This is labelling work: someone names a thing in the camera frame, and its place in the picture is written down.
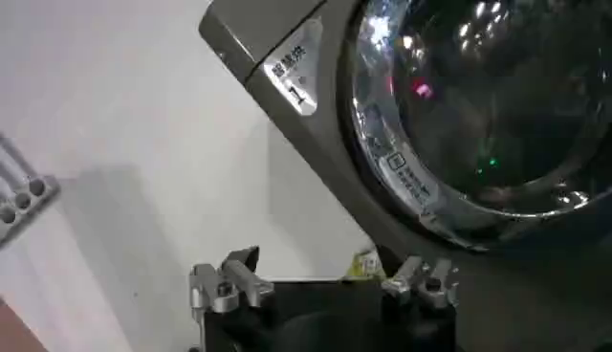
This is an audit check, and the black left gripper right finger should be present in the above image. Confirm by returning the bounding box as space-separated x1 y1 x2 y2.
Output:
375 244 460 310

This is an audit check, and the yellow label sticker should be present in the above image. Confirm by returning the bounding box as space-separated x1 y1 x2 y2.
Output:
344 248 386 280

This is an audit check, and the round glass dryer door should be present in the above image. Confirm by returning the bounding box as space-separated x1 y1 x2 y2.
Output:
337 0 612 253

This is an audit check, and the grey dryer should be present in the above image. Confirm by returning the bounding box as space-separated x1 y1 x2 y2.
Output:
198 0 612 352

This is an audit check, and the grey wall socket strip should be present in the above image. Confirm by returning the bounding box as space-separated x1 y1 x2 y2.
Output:
0 133 62 250

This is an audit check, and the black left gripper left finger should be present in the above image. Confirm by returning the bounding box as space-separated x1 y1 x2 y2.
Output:
188 245 275 322

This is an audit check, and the silver number sticker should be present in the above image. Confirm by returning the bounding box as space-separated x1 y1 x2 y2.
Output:
262 17 325 118

